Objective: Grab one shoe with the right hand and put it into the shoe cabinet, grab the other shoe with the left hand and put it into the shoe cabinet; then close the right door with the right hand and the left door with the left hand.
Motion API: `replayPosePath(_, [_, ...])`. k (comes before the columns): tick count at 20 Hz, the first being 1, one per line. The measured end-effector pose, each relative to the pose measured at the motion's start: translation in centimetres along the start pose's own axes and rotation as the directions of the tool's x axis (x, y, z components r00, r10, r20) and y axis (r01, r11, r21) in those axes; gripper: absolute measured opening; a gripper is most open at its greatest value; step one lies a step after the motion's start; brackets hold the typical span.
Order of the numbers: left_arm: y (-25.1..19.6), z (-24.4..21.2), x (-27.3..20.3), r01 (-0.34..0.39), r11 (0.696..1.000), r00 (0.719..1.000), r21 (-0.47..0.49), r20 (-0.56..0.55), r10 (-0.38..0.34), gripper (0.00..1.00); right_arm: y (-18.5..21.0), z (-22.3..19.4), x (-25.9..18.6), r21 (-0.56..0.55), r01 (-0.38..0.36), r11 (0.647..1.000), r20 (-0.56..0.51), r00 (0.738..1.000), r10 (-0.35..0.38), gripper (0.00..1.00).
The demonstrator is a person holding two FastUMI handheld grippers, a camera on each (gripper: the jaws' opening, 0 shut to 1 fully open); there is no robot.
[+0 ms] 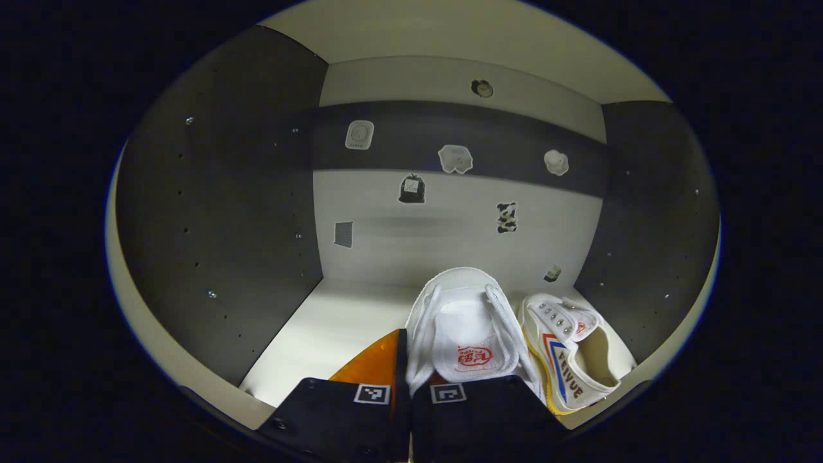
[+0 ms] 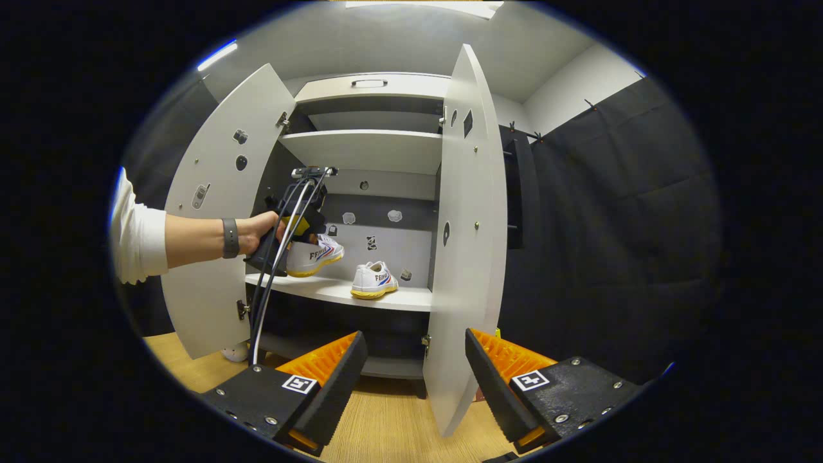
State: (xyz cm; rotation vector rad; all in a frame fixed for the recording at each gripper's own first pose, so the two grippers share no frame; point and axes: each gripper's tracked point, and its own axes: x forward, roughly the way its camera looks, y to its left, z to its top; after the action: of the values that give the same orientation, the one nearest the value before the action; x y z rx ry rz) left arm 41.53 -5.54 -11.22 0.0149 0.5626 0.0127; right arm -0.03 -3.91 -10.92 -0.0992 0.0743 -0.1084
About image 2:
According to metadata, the large ceiling light panel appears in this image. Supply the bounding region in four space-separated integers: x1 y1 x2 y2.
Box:
345 0 504 20

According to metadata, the small ceiling light panel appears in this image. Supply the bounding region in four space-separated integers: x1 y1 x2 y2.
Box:
197 40 239 73

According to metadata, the white shoe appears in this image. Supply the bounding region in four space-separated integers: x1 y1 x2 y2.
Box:
350 260 399 300
286 235 345 278

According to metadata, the black backdrop cloth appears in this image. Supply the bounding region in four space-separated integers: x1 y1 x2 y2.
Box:
122 71 721 386

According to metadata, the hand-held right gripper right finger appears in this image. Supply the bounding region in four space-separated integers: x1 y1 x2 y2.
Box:
465 328 646 455

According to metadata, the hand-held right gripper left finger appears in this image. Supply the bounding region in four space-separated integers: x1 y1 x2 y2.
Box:
199 331 369 457

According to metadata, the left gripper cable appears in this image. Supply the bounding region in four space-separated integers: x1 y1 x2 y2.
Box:
249 177 329 366

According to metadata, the white cabinet door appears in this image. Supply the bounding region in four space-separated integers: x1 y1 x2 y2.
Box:
422 44 509 438
161 63 296 359

